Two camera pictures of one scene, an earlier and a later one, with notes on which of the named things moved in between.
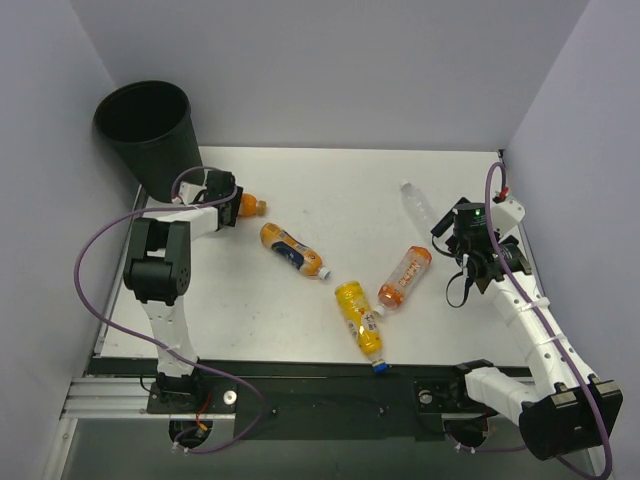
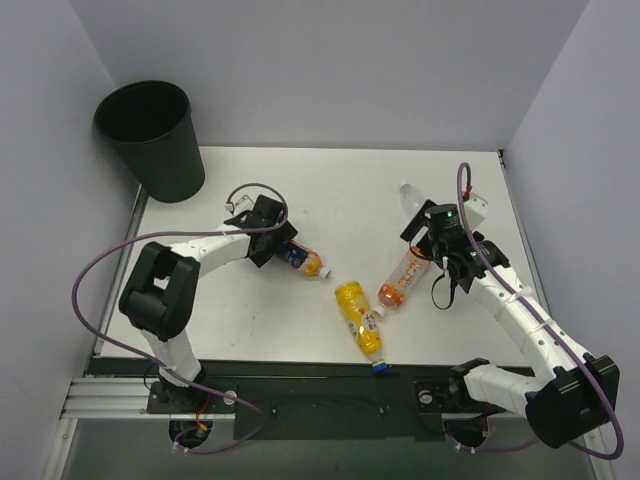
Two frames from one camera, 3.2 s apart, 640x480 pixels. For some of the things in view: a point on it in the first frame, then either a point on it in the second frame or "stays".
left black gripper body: [231, 208] to [273, 244]
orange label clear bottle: [407, 273] stays
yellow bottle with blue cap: [362, 322] stays
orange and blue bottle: [293, 250] stays
